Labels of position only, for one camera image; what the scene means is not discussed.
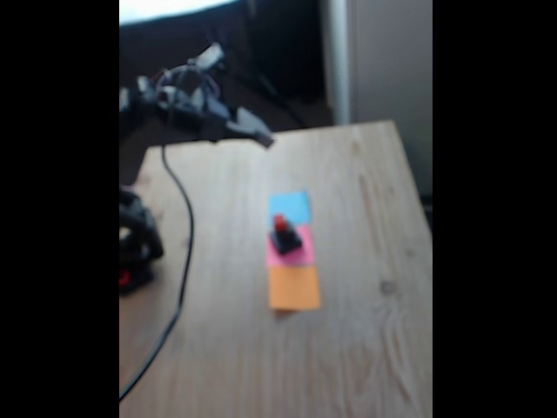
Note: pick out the small red cube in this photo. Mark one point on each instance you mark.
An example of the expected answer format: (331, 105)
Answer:
(279, 222)

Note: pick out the small dark cube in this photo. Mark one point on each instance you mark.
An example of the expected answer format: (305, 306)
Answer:
(288, 237)

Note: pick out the blue paper sheet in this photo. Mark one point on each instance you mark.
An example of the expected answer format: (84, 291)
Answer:
(298, 206)

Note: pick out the bright white light panel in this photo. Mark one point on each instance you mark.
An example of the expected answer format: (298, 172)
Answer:
(174, 8)

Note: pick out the medium dark block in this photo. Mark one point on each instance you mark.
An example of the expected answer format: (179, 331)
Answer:
(283, 249)

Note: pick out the pink paper sheet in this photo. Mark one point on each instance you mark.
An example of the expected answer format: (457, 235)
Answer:
(306, 256)

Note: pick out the white cabinet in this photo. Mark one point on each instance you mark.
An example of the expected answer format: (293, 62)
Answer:
(391, 65)

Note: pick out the orange paper sheet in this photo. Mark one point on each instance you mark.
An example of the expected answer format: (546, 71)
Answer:
(293, 287)

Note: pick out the small wrist camera board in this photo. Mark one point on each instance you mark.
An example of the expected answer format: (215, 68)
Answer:
(210, 55)

